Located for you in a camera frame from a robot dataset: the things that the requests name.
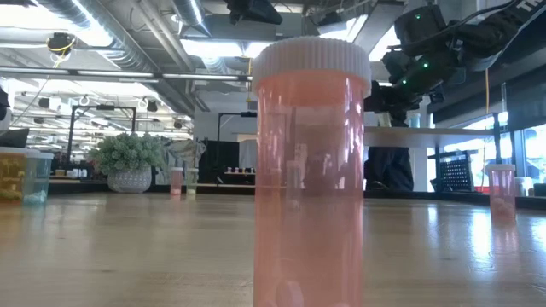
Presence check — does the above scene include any black yellow ceiling reel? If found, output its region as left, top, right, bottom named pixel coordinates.
left=45, top=32, right=78, bottom=56

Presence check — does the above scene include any pink medicine bottle white cap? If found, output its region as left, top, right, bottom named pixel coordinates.
left=485, top=163, right=517, bottom=218
left=170, top=166, right=184, bottom=197
left=251, top=36, right=372, bottom=307

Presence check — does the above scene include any wooden shelf black frame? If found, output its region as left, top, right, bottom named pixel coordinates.
left=363, top=111, right=505, bottom=201

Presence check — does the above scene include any black monitor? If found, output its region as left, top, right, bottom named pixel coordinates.
left=199, top=139, right=241, bottom=185

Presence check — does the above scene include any person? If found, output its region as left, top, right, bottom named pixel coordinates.
left=363, top=146, right=415, bottom=192

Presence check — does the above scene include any black mesh panel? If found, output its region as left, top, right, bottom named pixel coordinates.
left=428, top=148, right=479, bottom=194

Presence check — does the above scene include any large orange medicine bottle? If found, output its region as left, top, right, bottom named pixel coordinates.
left=0, top=147, right=29, bottom=205

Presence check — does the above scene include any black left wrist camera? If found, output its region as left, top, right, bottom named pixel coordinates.
left=224, top=0, right=285, bottom=26

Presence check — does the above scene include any black metal gantry frame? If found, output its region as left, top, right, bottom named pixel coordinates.
left=216, top=111, right=258, bottom=142
left=66, top=104, right=138, bottom=170

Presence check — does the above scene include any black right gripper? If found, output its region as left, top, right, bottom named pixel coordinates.
left=364, top=46, right=466, bottom=125

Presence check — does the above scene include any silver ceiling air duct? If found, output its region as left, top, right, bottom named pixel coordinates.
left=172, top=0, right=213, bottom=38

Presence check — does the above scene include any black aluminium frame rail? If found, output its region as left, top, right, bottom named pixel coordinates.
left=458, top=192, right=546, bottom=211
left=49, top=182, right=461, bottom=201

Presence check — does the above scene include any long white light tube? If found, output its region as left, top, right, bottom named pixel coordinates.
left=0, top=67, right=253, bottom=83

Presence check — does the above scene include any green plant in white pot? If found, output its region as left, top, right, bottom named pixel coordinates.
left=87, top=131, right=167, bottom=194

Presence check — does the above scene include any white cylinder container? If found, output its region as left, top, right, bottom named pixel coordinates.
left=514, top=176, right=534, bottom=197

